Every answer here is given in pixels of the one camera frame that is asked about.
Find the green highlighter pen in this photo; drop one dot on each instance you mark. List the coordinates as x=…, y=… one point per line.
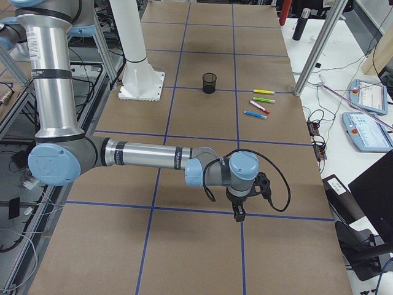
x=266, y=100

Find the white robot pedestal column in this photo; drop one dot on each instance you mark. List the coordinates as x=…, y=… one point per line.
x=140, y=81

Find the blue highlighter pen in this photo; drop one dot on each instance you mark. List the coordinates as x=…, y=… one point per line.
x=253, y=114

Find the yellow highlighter pen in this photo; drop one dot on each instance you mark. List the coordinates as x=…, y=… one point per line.
x=267, y=92

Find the red white marker pen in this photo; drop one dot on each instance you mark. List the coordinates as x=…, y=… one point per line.
x=258, y=106

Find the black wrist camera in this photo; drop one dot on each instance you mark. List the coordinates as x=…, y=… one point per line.
x=262, y=186

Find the black mesh pen holder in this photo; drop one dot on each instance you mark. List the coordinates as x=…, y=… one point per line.
x=209, y=83

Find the aluminium frame post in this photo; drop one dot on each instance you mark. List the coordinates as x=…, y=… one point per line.
x=324, y=34

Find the blue teach pendant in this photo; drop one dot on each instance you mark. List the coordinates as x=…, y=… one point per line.
x=365, y=133
x=370, y=96

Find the near blue teach pendant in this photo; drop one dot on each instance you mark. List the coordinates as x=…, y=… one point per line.
x=365, y=133

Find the black thermos bottle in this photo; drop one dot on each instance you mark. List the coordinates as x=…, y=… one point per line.
x=301, y=23

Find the metal rod white stand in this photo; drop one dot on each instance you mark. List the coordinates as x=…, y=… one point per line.
x=377, y=120

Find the black monitor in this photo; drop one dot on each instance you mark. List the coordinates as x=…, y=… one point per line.
x=372, y=191

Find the black label box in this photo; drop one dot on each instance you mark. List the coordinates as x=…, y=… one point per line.
x=342, y=201

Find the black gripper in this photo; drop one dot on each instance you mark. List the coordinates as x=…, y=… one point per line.
x=237, y=200

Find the far blue teach pendant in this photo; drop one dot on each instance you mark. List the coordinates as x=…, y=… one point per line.
x=370, y=96

